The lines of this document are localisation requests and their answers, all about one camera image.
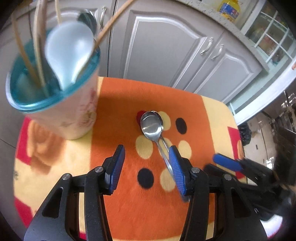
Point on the speckled kitchen countertop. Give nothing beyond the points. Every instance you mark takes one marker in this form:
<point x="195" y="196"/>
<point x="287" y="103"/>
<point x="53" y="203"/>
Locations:
<point x="214" y="15"/>

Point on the reddish wooden chopstick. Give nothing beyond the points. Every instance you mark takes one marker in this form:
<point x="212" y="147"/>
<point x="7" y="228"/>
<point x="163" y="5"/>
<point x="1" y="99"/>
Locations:
<point x="104" y="31"/>

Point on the floral cup teal interior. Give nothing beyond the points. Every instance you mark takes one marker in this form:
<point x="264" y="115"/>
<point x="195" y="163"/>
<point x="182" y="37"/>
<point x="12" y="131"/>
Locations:
<point x="69" y="114"/>

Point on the white cabinet door far right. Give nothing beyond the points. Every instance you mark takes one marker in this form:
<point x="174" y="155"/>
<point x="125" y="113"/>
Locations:
<point x="227" y="69"/>

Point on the brown wooden chopstick pair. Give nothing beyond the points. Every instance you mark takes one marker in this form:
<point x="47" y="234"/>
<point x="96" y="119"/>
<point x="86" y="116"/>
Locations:
<point x="39" y="39"/>

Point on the orange yellow patterned towel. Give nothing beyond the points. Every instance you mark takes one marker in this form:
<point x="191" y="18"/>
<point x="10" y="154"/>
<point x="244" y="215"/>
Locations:
<point x="146" y="204"/>

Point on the yellow cooking oil bottle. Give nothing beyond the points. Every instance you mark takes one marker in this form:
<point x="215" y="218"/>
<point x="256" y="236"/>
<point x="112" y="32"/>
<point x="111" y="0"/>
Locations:
<point x="229" y="10"/>

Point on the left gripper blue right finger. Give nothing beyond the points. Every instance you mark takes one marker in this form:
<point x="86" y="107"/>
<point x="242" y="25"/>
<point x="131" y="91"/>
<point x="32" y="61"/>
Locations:
<point x="181" y="170"/>

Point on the light bamboo chopstick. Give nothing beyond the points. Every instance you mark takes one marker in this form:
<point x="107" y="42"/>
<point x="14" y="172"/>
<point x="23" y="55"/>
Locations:
<point x="58" y="12"/>

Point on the light wooden chopstick left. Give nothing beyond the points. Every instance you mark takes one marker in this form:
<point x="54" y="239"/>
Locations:
<point x="22" y="52"/>

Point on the white cabinet door centre-right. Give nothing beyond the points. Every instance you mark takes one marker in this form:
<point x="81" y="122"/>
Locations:
<point x="161" y="42"/>

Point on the steel spoon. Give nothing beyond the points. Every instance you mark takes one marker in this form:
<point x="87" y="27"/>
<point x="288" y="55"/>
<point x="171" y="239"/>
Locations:
<point x="88" y="19"/>
<point x="152" y="126"/>

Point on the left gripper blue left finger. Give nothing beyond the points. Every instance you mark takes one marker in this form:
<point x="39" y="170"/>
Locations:
<point x="112" y="167"/>

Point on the white glass-front shelf cabinet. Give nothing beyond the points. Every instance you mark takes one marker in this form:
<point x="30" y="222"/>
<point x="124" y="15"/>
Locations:
<point x="270" y="35"/>

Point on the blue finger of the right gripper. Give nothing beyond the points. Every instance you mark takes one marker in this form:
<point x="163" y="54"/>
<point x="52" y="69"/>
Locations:
<point x="227" y="162"/>

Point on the black garbage bag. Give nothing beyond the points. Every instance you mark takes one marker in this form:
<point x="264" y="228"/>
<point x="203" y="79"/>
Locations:
<point x="245" y="133"/>

